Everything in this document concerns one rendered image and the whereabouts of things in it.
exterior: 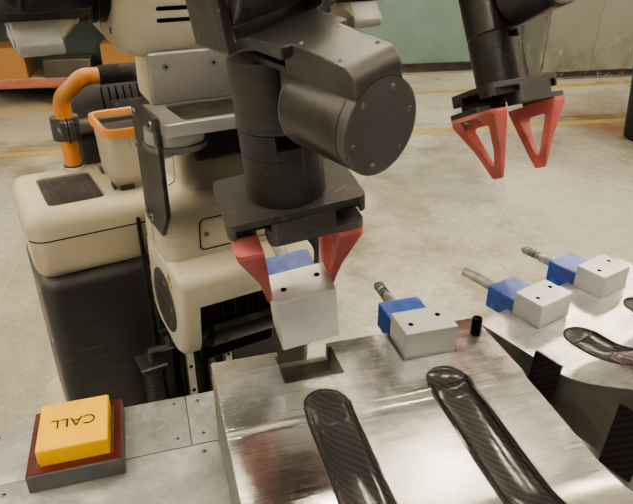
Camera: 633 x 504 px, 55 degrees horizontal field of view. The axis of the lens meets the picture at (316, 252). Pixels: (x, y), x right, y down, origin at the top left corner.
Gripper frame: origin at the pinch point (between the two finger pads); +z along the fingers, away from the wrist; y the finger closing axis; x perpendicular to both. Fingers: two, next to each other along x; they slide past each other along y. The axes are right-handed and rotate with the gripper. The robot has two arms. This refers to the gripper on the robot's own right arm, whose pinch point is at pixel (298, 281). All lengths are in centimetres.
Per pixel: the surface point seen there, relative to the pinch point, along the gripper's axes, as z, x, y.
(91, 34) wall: 128, 526, -52
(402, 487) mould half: 6.7, -16.2, 2.4
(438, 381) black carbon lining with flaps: 8.8, -7.1, 9.7
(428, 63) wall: 195, 487, 249
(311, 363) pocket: 9.8, -0.4, 0.2
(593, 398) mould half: 13.6, -10.2, 23.9
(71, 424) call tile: 11.2, 1.5, -21.8
